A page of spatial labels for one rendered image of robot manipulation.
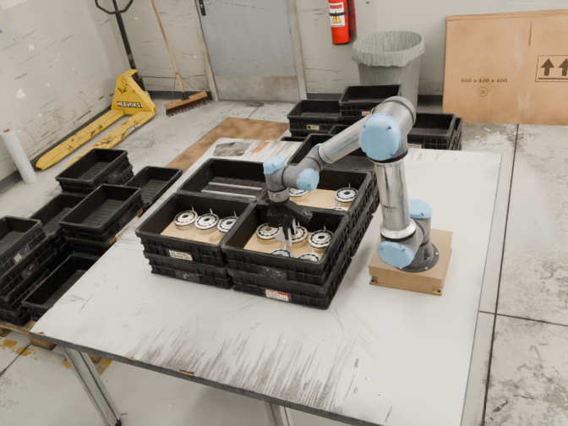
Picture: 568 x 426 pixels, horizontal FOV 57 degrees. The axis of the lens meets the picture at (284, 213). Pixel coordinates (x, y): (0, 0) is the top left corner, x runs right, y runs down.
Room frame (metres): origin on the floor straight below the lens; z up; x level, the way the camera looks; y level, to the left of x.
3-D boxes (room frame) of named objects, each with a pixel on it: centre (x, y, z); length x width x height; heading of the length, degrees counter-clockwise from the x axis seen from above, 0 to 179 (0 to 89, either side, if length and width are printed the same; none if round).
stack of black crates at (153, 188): (2.93, 0.82, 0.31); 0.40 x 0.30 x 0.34; 152
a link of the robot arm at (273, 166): (1.60, 0.00, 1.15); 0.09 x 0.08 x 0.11; 54
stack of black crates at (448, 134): (2.86, -0.90, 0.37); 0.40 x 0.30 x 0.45; 62
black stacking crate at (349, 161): (2.08, -0.29, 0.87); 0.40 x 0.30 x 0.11; 60
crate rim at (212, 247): (1.76, 0.35, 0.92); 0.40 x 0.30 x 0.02; 60
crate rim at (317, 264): (1.56, 0.01, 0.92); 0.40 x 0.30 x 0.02; 60
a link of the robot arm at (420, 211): (1.44, -0.44, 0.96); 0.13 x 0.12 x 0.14; 144
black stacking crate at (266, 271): (1.56, 0.01, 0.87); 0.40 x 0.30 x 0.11; 60
